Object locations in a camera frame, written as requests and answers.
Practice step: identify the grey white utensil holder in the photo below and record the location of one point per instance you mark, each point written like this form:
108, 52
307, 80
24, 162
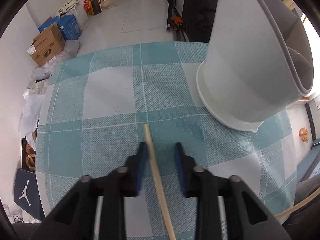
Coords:
259, 61

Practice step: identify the beige cloth pile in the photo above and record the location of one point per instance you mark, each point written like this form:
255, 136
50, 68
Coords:
67, 7

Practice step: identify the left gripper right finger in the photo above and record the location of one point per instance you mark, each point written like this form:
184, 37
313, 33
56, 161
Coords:
184, 167

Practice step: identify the teal checked tablecloth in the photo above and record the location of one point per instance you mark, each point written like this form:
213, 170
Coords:
96, 105

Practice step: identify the grey plastic parcel bag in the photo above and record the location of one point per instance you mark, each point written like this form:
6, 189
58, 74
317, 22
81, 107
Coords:
69, 52

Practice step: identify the black backpack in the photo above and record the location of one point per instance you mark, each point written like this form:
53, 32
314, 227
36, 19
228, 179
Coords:
198, 18

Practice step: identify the beige tote bag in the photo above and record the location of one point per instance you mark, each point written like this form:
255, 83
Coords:
107, 4

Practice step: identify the navy Jordan shoe box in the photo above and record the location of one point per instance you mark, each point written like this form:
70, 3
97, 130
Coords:
26, 193

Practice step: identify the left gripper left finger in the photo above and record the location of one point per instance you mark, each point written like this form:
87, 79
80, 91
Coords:
135, 165

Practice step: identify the brown boots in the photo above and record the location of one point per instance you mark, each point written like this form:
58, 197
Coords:
27, 156

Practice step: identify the red black shopping bag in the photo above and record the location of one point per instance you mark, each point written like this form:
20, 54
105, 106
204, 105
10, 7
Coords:
92, 7

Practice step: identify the wooden chopstick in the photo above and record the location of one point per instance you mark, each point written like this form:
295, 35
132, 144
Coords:
158, 183

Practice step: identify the brown cardboard box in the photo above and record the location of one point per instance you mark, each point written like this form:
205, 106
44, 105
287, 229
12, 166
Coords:
46, 45

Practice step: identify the white plastic bag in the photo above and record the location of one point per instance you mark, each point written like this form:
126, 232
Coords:
33, 100

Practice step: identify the blue cardboard box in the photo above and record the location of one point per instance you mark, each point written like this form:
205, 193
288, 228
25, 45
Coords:
67, 24

